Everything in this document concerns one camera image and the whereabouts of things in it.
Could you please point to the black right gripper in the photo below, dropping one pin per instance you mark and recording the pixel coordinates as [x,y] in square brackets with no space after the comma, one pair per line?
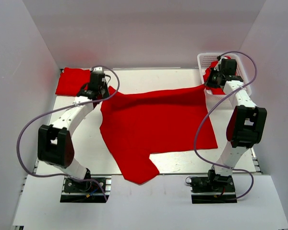
[210,82]

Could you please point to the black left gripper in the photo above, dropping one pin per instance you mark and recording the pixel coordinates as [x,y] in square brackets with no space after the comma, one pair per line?
[107,94]

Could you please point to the red t shirt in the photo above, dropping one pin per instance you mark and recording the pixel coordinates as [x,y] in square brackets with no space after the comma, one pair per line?
[134,126]
[71,80]

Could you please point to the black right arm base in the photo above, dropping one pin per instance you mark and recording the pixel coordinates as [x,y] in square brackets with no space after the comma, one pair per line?
[212,189]

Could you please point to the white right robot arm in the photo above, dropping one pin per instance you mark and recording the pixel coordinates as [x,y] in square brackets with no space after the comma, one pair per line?
[246,125]

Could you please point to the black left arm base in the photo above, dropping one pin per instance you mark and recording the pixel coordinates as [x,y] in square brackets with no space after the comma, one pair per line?
[85,192]

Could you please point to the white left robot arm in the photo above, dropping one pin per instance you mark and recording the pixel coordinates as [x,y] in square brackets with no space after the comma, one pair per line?
[55,145]

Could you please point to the red t shirts in basket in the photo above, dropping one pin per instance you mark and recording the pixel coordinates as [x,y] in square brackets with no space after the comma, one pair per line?
[206,74]

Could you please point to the white plastic basket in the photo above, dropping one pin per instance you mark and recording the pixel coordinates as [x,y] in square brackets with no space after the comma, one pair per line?
[205,59]

